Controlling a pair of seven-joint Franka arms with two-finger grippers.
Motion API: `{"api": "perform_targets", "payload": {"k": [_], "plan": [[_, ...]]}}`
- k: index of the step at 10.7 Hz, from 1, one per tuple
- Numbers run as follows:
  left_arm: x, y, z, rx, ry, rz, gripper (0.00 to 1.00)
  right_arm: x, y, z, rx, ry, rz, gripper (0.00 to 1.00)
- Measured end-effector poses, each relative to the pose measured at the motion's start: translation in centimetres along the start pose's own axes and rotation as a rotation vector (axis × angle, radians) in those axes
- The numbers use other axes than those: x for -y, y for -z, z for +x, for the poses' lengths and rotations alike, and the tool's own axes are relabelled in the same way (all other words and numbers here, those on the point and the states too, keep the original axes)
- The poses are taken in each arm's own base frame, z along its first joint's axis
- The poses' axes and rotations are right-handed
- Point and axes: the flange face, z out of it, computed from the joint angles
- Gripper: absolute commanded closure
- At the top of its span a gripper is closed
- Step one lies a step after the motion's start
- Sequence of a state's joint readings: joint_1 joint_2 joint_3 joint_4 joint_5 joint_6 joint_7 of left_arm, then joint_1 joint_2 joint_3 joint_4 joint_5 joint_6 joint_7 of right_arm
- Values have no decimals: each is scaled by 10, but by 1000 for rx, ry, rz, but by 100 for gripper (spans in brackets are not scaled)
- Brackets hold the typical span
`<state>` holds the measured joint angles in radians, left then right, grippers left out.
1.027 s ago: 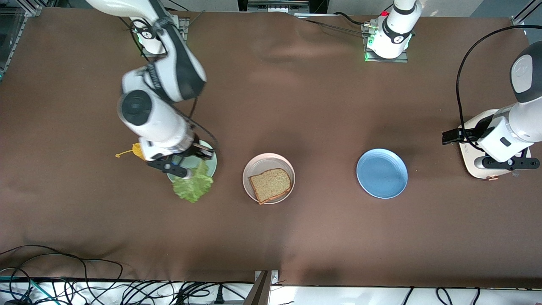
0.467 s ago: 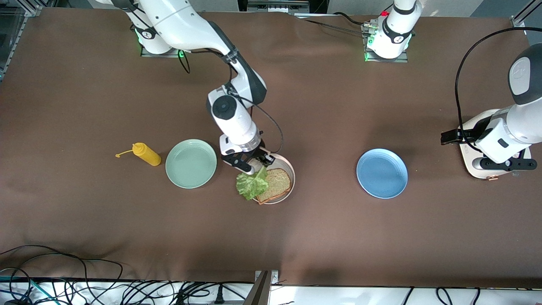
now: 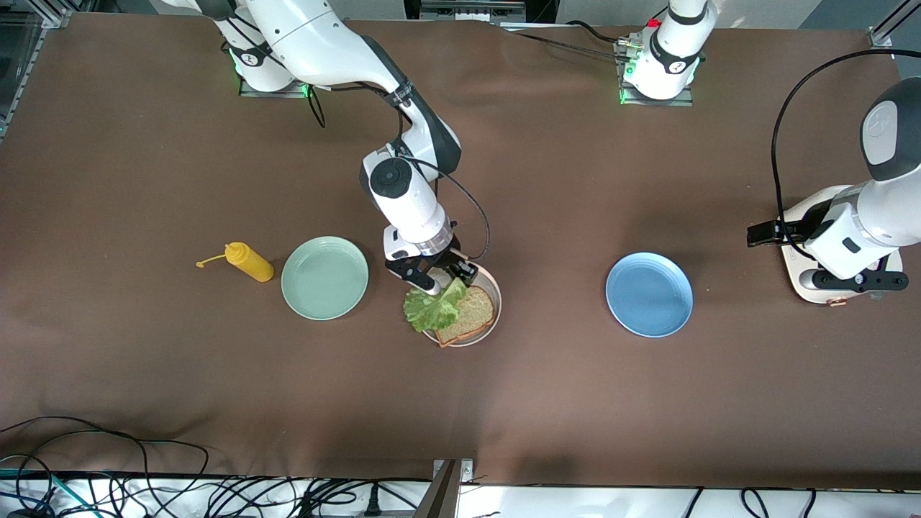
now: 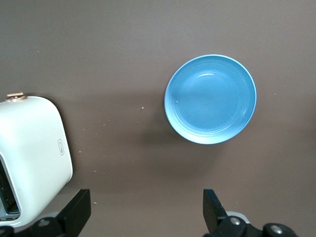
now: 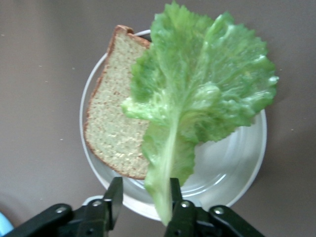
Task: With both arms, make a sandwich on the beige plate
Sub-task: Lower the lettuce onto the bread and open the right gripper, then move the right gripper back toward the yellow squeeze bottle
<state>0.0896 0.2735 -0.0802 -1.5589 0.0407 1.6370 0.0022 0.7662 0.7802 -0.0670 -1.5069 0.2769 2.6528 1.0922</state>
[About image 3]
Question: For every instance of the mint green plate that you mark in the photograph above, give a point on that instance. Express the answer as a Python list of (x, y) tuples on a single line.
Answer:
[(324, 280)]

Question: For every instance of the yellow mustard squeeze bottle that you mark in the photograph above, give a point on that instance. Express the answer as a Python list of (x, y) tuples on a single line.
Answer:
[(252, 265)]

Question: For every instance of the brown table cloth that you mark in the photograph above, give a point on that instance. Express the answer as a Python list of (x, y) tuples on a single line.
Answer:
[(575, 180)]

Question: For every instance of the black power plug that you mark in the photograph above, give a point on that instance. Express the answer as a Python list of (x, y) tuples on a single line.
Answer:
[(372, 501)]

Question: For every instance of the blue plate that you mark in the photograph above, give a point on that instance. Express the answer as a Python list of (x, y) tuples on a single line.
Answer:
[(647, 295)]

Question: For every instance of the clear acrylic enclosure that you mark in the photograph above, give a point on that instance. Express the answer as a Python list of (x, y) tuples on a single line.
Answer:
[(11, 72)]

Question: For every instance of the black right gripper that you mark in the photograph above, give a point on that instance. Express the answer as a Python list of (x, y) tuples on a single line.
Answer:
[(447, 261)]

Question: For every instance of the black metal equipment frame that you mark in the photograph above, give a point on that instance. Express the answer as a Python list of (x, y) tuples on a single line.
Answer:
[(468, 11)]

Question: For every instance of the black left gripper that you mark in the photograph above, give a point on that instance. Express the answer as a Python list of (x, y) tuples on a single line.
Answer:
[(792, 226)]

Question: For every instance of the beige plate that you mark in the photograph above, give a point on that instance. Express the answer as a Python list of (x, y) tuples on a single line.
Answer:
[(489, 282)]

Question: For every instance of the toasted brown bread slice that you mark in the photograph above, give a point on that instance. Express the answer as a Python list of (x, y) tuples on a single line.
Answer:
[(475, 313)]

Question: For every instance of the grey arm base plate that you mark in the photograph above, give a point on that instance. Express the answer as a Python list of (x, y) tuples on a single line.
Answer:
[(658, 103), (259, 92)]

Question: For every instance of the aluminium profile post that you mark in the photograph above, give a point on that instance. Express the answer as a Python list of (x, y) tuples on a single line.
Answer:
[(442, 496)]

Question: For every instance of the green lettuce leaf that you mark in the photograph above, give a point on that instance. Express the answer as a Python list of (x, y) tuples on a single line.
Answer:
[(432, 309)]

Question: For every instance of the black left camera bracket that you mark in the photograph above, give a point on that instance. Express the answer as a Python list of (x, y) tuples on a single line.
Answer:
[(874, 280)]

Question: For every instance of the aluminium corner profile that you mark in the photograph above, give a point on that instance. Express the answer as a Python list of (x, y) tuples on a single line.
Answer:
[(881, 36), (54, 13)]

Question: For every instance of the white toaster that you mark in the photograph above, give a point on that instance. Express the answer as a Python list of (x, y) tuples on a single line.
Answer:
[(791, 273)]

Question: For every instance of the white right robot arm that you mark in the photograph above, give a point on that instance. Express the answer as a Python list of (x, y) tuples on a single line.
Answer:
[(309, 36)]

